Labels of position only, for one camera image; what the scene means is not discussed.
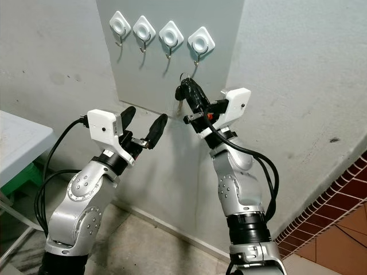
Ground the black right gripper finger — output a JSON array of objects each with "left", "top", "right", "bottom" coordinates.
[
  {"left": 185, "top": 77, "right": 210, "bottom": 112},
  {"left": 175, "top": 85, "right": 198, "bottom": 117}
]

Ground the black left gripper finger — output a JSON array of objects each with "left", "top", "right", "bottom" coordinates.
[
  {"left": 120, "top": 106, "right": 137, "bottom": 136},
  {"left": 145, "top": 113, "right": 169, "bottom": 151}
]

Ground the large white plastic table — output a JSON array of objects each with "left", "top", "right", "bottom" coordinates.
[{"left": 0, "top": 110, "right": 55, "bottom": 253}]

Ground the green plastic stool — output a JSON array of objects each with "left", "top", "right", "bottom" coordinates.
[{"left": 0, "top": 163, "right": 44, "bottom": 199}]

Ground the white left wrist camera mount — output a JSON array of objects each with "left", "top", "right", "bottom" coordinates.
[{"left": 86, "top": 109, "right": 132, "bottom": 164}]

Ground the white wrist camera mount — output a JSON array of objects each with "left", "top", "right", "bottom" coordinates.
[
  {"left": 86, "top": 109, "right": 132, "bottom": 164},
  {"left": 221, "top": 88, "right": 252, "bottom": 128}
]

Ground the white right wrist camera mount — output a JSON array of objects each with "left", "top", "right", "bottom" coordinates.
[{"left": 221, "top": 88, "right": 252, "bottom": 128}]

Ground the grey wall panel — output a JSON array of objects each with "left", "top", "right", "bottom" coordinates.
[{"left": 95, "top": 0, "right": 245, "bottom": 118}]

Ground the white diamond wall hook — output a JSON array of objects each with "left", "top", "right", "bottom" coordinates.
[
  {"left": 109, "top": 11, "right": 131, "bottom": 46},
  {"left": 133, "top": 15, "right": 157, "bottom": 53},
  {"left": 159, "top": 21, "right": 185, "bottom": 59},
  {"left": 188, "top": 26, "right": 216, "bottom": 64}
]

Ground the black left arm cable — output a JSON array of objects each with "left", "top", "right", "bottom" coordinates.
[{"left": 33, "top": 116, "right": 89, "bottom": 235}]

